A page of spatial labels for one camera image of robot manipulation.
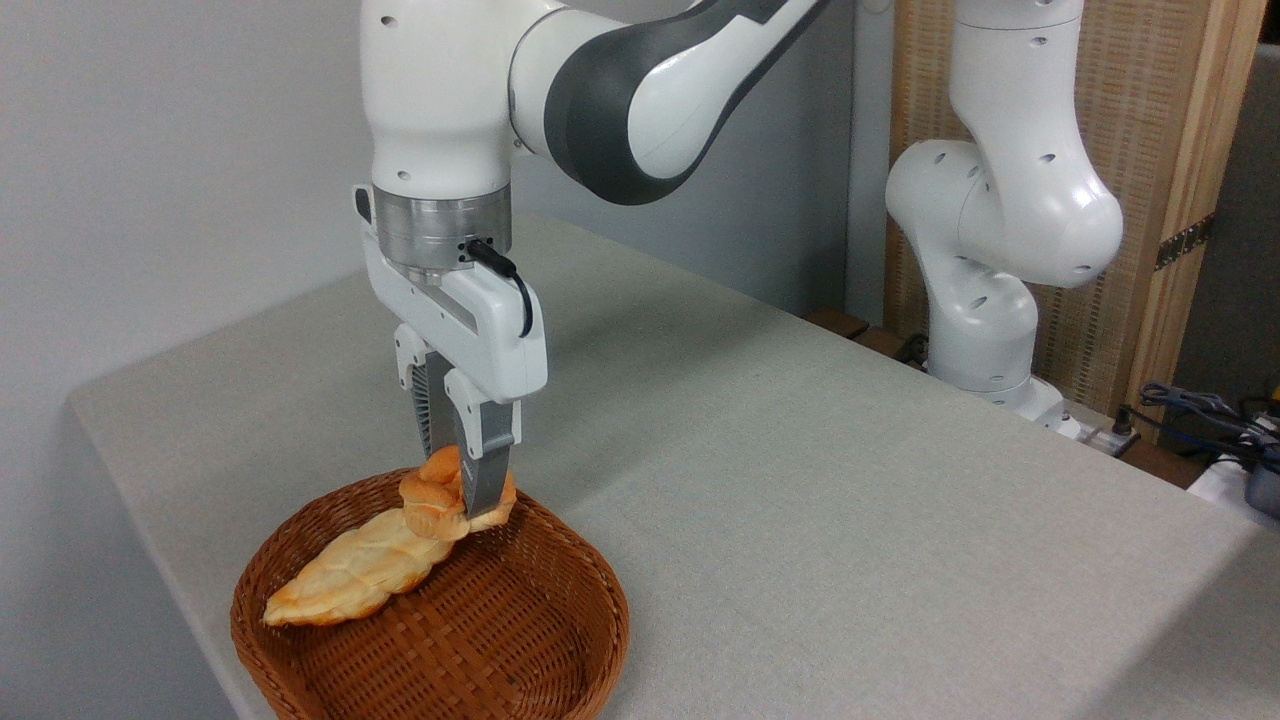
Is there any blue and black cable bundle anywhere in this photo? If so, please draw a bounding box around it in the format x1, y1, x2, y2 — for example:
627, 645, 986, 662
1138, 382, 1280, 473

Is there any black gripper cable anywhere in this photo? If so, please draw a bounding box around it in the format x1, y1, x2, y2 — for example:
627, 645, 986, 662
466, 238, 535, 339

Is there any metal screen hinge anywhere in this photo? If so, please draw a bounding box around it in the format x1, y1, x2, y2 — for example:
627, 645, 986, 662
1155, 214, 1216, 271

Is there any brown wooden block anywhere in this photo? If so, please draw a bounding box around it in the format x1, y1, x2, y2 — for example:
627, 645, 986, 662
805, 308, 871, 341
850, 327, 913, 363

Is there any wooden woven folding screen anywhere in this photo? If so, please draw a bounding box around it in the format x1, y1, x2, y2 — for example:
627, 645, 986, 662
885, 0, 1269, 443

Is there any long braided bread loaf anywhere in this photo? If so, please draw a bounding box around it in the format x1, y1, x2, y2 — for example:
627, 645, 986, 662
262, 506, 463, 629

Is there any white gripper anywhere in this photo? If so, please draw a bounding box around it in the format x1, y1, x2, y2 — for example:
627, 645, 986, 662
352, 183, 549, 519

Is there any brown wicker basket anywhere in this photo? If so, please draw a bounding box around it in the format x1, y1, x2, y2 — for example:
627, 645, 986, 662
230, 468, 631, 720

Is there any round orange bread bun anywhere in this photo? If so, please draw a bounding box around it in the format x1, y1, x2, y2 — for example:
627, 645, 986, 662
398, 445, 518, 543

